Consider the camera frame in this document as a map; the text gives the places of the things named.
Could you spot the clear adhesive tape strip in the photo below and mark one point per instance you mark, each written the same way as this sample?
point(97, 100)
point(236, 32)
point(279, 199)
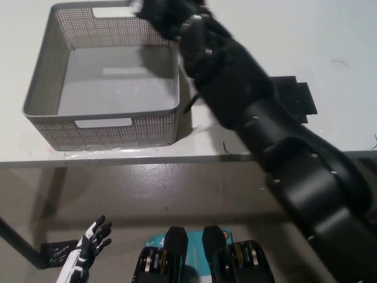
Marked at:
point(117, 149)

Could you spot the black floor plate by leg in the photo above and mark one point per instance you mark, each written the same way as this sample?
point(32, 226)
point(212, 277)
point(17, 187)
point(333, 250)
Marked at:
point(57, 252)

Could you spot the grey perforated plastic basket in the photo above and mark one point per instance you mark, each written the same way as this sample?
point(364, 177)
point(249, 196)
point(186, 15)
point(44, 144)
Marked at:
point(117, 88)

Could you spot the right robot hand black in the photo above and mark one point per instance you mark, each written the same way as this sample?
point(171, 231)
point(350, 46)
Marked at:
point(224, 76)

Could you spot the black metal table leg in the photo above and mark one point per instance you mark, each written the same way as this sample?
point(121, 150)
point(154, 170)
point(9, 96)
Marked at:
point(19, 243)

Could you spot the black tape patch on table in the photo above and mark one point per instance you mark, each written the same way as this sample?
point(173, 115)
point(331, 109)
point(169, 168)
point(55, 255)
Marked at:
point(294, 94)

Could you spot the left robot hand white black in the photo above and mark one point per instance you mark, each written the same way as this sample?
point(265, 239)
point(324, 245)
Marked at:
point(91, 244)

